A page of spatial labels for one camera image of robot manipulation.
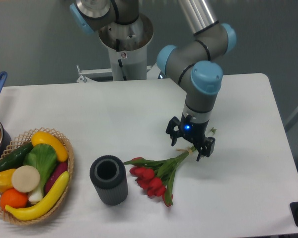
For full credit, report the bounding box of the orange fruit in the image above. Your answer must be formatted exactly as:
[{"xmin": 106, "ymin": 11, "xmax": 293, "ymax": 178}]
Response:
[{"xmin": 0, "ymin": 188, "xmax": 28, "ymax": 210}]

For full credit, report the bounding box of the dark grey ribbed vase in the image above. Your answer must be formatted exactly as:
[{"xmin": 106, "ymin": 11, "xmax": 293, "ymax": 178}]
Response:
[{"xmin": 89, "ymin": 155, "xmax": 128, "ymax": 206}]

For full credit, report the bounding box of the yellow banana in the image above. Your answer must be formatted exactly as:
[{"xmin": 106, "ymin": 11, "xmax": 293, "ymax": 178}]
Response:
[{"xmin": 5, "ymin": 171, "xmax": 70, "ymax": 221}]

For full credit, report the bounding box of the red tulip bouquet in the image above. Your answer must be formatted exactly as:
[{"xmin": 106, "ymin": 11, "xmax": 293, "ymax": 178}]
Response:
[{"xmin": 123, "ymin": 127, "xmax": 217, "ymax": 207}]

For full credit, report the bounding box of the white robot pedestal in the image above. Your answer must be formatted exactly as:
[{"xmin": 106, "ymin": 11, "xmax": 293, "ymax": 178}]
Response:
[{"xmin": 76, "ymin": 13, "xmax": 167, "ymax": 84}]

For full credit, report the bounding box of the yellow squash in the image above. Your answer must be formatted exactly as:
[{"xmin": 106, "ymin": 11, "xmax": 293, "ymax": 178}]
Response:
[{"xmin": 31, "ymin": 131, "xmax": 68, "ymax": 162}]

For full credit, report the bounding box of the beige round disc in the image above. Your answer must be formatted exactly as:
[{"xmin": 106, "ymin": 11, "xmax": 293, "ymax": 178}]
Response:
[{"xmin": 11, "ymin": 165, "xmax": 40, "ymax": 193}]

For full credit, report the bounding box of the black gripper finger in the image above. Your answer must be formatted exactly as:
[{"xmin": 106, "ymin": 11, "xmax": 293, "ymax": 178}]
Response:
[
  {"xmin": 195, "ymin": 137, "xmax": 216, "ymax": 162},
  {"xmin": 166, "ymin": 117, "xmax": 180, "ymax": 146}
]

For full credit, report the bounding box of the yellow bell pepper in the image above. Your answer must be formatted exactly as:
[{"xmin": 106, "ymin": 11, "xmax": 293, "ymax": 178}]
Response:
[{"xmin": 0, "ymin": 169, "xmax": 16, "ymax": 193}]

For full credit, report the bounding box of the purple sweet potato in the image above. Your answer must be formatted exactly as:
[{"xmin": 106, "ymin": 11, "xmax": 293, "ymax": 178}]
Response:
[{"xmin": 44, "ymin": 162, "xmax": 68, "ymax": 195}]

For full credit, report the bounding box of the green bok choy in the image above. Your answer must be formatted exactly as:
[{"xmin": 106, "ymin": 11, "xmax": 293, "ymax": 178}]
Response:
[{"xmin": 23, "ymin": 144, "xmax": 57, "ymax": 204}]

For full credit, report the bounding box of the woven wicker basket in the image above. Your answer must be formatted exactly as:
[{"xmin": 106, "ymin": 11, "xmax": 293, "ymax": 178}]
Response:
[{"xmin": 0, "ymin": 127, "xmax": 74, "ymax": 226}]

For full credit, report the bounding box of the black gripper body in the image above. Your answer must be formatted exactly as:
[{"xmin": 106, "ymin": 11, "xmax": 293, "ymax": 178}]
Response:
[{"xmin": 178, "ymin": 115, "xmax": 209, "ymax": 149}]

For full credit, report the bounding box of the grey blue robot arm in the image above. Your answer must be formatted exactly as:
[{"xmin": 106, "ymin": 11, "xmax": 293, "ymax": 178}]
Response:
[{"xmin": 70, "ymin": 0, "xmax": 236, "ymax": 157}]

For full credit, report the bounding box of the green cucumber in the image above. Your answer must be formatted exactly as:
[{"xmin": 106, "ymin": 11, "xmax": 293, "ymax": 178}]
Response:
[{"xmin": 0, "ymin": 142, "xmax": 33, "ymax": 172}]

